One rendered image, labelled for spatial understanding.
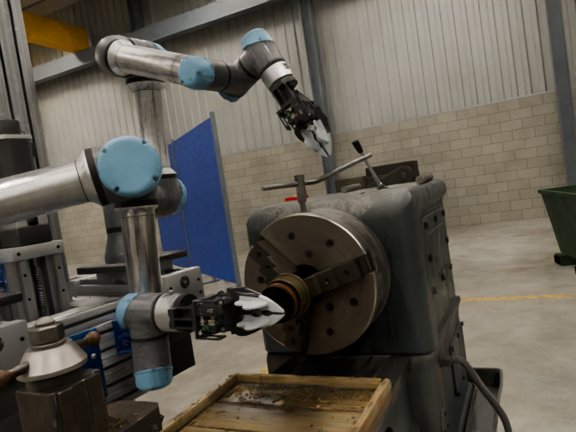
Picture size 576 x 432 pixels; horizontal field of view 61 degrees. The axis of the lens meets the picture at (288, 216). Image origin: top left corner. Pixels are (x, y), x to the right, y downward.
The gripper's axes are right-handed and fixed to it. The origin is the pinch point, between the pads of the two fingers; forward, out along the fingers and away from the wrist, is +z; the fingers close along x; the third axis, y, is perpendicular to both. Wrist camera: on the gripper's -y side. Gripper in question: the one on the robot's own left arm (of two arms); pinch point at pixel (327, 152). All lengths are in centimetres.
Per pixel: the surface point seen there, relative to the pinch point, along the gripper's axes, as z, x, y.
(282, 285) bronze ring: 23.0, -11.5, 32.2
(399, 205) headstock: 20.6, 8.5, 2.7
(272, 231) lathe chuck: 11.3, -14.6, 18.9
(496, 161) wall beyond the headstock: 9, -16, -973
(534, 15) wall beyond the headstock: -194, 187, -979
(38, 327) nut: 13, -17, 77
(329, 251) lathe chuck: 21.8, -5.3, 18.9
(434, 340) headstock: 52, -2, 0
